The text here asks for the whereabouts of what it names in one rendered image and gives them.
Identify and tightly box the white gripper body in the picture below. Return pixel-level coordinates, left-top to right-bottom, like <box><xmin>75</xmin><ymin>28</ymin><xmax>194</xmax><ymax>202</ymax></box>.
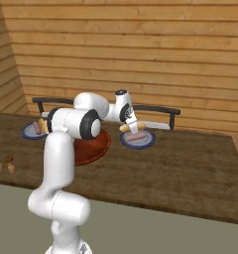
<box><xmin>126</xmin><ymin>106</ymin><xmax>140</xmax><ymax>134</ymax></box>

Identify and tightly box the tan bread bun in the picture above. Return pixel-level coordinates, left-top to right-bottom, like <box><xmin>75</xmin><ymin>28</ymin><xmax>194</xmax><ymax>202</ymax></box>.
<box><xmin>38</xmin><ymin>117</ymin><xmax>49</xmax><ymax>134</ymax></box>
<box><xmin>119</xmin><ymin>122</ymin><xmax>146</xmax><ymax>134</ymax></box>

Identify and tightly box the pink sausage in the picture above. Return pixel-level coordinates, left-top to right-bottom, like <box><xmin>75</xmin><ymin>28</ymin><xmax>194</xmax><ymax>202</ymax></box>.
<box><xmin>32</xmin><ymin>121</ymin><xmax>43</xmax><ymax>135</ymax></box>
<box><xmin>124</xmin><ymin>132</ymin><xmax>148</xmax><ymax>143</ymax></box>

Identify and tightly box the blue-rimmed grey plate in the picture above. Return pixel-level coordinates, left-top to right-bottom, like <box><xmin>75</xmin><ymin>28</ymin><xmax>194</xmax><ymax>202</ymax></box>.
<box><xmin>21</xmin><ymin>120</ymin><xmax>50</xmax><ymax>141</ymax></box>
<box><xmin>119</xmin><ymin>128</ymin><xmax>157</xmax><ymax>150</ymax></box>

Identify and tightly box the red-brown bowl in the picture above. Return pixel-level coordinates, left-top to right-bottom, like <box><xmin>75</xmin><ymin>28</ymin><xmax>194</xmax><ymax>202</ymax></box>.
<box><xmin>72</xmin><ymin>126</ymin><xmax>112</xmax><ymax>167</ymax></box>

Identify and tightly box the brown-topped wooden shaker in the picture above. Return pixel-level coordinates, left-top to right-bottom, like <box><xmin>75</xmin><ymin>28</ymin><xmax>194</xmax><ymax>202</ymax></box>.
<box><xmin>4</xmin><ymin>155</ymin><xmax>17</xmax><ymax>175</ymax></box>

